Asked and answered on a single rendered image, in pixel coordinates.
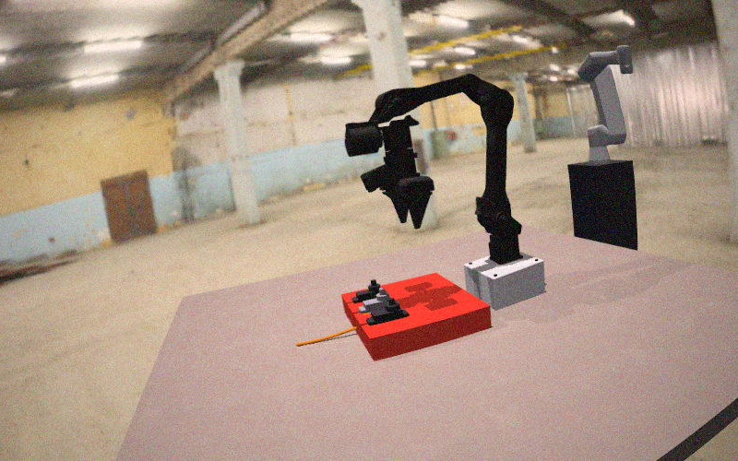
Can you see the red flat rectangular block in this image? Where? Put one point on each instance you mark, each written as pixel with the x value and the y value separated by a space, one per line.
pixel 429 310

